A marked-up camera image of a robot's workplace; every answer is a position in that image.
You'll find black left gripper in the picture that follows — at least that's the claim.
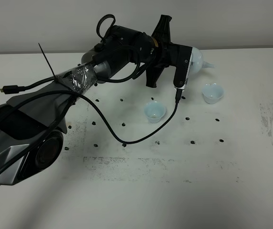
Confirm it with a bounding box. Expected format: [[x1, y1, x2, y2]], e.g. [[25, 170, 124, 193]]
[[146, 15, 172, 88]]

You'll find blue porcelain teapot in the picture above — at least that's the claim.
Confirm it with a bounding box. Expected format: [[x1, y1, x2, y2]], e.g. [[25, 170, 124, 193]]
[[189, 47, 215, 75]]

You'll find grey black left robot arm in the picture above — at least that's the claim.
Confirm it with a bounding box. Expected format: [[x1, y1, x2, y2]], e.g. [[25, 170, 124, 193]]
[[0, 15, 171, 186]]

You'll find left blue porcelain teacup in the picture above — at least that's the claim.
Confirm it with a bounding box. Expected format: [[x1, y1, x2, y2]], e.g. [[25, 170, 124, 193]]
[[144, 101, 166, 124]]

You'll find blue porcelain teacup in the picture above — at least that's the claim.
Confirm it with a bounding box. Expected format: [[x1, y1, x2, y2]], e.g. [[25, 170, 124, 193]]
[[144, 101, 166, 124], [202, 83, 224, 104]]

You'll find right blue porcelain teacup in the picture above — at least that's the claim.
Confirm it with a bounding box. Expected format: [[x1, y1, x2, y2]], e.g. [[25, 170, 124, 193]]
[[202, 83, 224, 104]]

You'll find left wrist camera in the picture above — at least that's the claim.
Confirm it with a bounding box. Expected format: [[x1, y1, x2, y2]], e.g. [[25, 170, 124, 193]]
[[171, 44, 192, 90]]

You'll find black cable tie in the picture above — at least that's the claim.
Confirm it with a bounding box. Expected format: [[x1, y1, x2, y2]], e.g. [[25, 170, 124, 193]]
[[38, 43, 57, 82]]

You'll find black loose usb cable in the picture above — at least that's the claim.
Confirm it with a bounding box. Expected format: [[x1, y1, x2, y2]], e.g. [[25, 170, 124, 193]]
[[0, 14, 151, 94]]

